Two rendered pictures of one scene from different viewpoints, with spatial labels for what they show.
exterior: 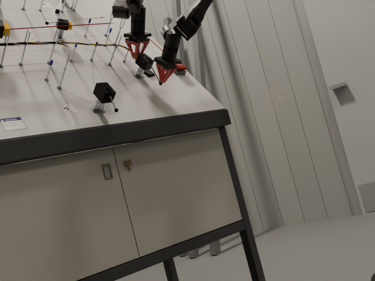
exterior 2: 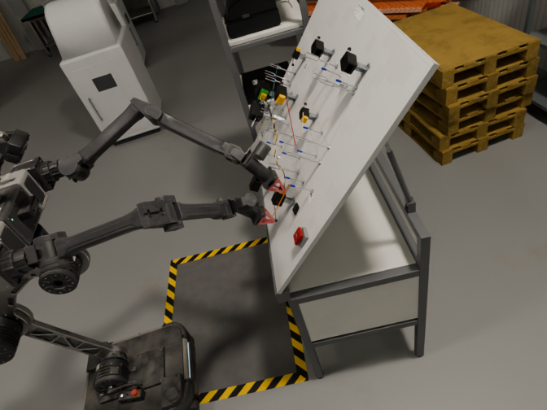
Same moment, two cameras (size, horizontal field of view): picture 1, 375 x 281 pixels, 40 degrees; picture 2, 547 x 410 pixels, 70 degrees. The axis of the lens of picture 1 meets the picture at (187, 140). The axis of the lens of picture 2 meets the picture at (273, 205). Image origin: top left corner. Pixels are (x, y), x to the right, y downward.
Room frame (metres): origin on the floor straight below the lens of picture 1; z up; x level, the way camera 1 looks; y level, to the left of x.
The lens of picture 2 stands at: (2.98, -0.75, 2.19)
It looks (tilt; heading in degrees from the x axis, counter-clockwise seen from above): 42 degrees down; 139
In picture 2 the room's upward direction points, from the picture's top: 18 degrees counter-clockwise
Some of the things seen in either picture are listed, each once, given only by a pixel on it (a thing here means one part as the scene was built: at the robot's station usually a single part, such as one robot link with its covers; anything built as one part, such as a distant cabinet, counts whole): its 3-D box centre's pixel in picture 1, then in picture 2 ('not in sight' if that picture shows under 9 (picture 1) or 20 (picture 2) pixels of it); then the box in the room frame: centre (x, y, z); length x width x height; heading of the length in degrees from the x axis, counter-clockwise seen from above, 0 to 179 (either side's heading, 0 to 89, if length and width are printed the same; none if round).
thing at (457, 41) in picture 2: not in sight; (447, 80); (1.97, 2.46, 0.40); 1.14 x 0.78 x 0.81; 142
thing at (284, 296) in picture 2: (111, 135); (269, 204); (1.80, 0.25, 0.83); 1.18 x 0.06 x 0.06; 133
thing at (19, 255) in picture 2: not in sight; (18, 262); (1.74, -0.73, 1.45); 0.09 x 0.08 x 0.12; 140
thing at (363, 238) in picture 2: not in sight; (333, 220); (2.03, 0.47, 0.60); 1.17 x 0.58 x 0.40; 133
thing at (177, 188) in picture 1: (182, 186); not in sight; (2.00, 0.06, 0.60); 0.55 x 0.03 x 0.39; 133
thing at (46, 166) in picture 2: not in sight; (51, 171); (1.36, -0.41, 1.45); 0.09 x 0.08 x 0.12; 140
